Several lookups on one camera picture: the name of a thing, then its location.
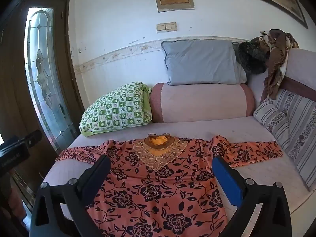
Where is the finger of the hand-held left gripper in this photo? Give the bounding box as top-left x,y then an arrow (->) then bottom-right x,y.
15,129 -> 43,149

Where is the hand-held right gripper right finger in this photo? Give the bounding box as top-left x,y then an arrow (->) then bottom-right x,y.
212,155 -> 292,237

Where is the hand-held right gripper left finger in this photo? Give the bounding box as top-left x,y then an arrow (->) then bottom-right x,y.
30,155 -> 111,237

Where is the orange floral shirt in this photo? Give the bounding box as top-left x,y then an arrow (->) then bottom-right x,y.
55,133 -> 283,237

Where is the wooden door with stained glass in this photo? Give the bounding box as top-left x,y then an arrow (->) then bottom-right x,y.
0,0 -> 86,230

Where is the green checked pillow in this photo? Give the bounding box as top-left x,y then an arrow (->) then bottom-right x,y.
79,81 -> 153,138

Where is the small striped cushion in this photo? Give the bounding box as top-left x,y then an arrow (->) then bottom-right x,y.
253,100 -> 291,151

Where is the pink bolster cushion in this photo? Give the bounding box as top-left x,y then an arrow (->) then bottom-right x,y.
149,82 -> 255,124

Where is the large striped cushion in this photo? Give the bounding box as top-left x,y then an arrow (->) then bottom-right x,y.
271,89 -> 316,192

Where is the white pillow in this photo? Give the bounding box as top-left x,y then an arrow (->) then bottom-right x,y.
234,61 -> 247,84

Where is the blue-grey pillow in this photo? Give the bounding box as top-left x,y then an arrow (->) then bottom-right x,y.
161,39 -> 244,86

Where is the dark fluffy cushion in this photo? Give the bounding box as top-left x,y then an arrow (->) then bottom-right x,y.
233,41 -> 271,76

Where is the brown patterned scarf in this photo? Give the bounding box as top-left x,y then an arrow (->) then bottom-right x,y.
259,29 -> 300,102

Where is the beige light switch panel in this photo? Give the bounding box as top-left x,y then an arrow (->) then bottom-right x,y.
156,22 -> 178,33

